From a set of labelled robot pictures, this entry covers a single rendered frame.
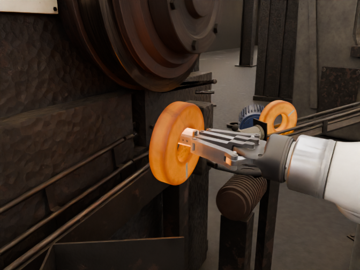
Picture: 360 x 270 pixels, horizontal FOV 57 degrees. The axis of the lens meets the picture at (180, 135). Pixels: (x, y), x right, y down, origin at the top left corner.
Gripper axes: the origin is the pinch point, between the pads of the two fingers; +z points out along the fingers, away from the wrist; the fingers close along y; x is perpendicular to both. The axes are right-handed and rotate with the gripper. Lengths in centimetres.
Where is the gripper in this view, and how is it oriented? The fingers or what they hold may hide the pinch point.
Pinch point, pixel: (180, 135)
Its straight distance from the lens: 61.8
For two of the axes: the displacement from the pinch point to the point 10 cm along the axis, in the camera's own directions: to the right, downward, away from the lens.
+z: -8.7, -2.0, 4.5
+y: 5.0, -2.7, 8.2
